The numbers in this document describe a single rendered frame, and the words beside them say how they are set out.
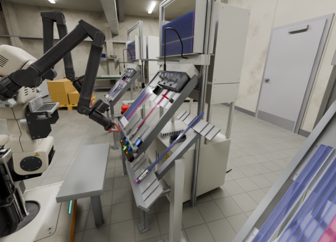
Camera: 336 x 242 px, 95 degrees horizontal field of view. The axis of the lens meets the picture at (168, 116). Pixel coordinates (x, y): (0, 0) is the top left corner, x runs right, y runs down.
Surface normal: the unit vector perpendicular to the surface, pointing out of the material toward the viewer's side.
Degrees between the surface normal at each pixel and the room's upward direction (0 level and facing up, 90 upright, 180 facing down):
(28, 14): 90
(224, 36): 90
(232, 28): 90
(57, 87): 90
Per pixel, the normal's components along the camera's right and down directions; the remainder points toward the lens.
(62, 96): 0.18, 0.30
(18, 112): 0.43, 0.29
